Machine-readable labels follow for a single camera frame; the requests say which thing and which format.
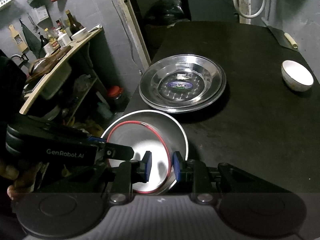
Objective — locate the person left hand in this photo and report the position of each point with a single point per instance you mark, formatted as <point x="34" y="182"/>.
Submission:
<point x="20" y="183"/>

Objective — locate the steel plate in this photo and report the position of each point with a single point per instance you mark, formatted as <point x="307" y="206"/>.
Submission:
<point x="182" y="83"/>

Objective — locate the white bowl on counter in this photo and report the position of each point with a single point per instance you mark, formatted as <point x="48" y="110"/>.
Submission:
<point x="80" y="35"/>

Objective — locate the white ceramic bowl back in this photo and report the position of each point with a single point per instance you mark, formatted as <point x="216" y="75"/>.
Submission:
<point x="296" y="76"/>

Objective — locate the white pump bottle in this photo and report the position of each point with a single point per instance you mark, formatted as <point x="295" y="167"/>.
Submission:
<point x="63" y="38"/>

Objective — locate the dark glass bottle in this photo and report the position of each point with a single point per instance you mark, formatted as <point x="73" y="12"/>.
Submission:
<point x="75" y="26"/>

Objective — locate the black garbage bag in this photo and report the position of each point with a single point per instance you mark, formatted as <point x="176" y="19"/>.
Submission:
<point x="168" y="12"/>

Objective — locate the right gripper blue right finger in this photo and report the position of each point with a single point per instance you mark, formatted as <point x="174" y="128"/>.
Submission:
<point x="195" y="177"/>

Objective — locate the white ceramic bowl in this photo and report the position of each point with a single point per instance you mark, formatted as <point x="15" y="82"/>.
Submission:
<point x="143" y="137"/>
<point x="296" y="76"/>

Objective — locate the wooden paddle on wall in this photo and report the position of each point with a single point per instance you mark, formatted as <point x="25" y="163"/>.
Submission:
<point x="18" y="39"/>

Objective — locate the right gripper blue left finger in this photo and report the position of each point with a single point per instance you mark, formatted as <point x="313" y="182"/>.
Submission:
<point x="125" y="175"/>

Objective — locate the cleaver with cream handle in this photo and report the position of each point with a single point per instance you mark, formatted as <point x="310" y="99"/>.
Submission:
<point x="284" y="39"/>

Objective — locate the wooden counter shelf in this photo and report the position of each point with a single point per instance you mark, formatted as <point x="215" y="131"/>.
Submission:
<point x="75" y="46"/>

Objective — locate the white ceramic bowl front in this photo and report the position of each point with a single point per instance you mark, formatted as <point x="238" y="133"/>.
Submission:
<point x="143" y="137"/>

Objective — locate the red capped jar on floor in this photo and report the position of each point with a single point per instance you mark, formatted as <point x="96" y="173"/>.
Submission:
<point x="117" y="98"/>

